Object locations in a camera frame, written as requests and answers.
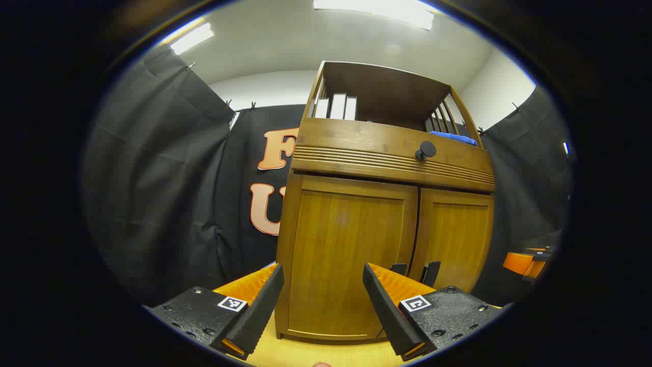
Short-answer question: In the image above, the wooden ribbed cabinet drawer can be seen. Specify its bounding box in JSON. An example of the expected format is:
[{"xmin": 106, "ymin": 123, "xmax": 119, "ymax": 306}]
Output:
[{"xmin": 290, "ymin": 117, "xmax": 496, "ymax": 193}]

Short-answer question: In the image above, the black backdrop cloth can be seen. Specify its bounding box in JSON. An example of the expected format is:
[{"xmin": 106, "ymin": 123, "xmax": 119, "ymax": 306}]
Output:
[{"xmin": 81, "ymin": 46, "xmax": 574, "ymax": 306}]

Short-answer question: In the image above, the small ceiling light panel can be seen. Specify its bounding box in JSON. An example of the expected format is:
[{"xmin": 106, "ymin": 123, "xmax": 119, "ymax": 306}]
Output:
[{"xmin": 170, "ymin": 22, "xmax": 215, "ymax": 56}]

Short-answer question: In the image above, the wooden double-door shoe cabinet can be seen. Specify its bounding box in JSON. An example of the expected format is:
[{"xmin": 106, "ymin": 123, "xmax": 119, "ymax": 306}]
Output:
[{"xmin": 275, "ymin": 60, "xmax": 496, "ymax": 341}]

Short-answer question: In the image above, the blue folded cloth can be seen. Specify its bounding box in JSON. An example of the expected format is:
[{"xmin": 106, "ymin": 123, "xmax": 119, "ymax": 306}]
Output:
[{"xmin": 429, "ymin": 131, "xmax": 478, "ymax": 147}]

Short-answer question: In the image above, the black round drawer knob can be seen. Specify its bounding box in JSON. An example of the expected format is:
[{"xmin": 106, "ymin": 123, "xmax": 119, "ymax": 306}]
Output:
[{"xmin": 415, "ymin": 141, "xmax": 438, "ymax": 163}]

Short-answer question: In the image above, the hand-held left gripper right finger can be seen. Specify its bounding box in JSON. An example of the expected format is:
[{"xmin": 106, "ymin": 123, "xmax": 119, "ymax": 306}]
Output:
[{"xmin": 363, "ymin": 263, "xmax": 512, "ymax": 361}]

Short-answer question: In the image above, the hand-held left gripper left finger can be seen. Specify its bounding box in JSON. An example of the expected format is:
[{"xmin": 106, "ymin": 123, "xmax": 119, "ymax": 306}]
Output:
[{"xmin": 144, "ymin": 263, "xmax": 285, "ymax": 360}]

